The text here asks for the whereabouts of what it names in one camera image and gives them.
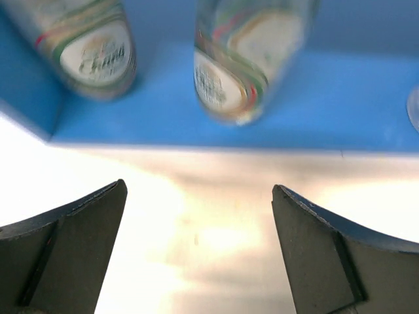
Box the blue and yellow shelf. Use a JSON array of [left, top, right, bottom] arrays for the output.
[[1, 1, 418, 153]]

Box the clear chang bottle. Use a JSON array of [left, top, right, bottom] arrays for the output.
[[1, 0, 136, 99], [193, 1, 320, 126]]

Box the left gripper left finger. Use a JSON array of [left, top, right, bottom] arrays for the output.
[[1, 179, 128, 313]]

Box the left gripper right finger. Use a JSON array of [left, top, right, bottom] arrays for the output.
[[272, 185, 418, 314]]

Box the clear Chang bottle front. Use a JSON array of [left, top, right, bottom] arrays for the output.
[[1, 0, 136, 99]]

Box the water bottle blue label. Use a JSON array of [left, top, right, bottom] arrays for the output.
[[406, 85, 419, 131]]

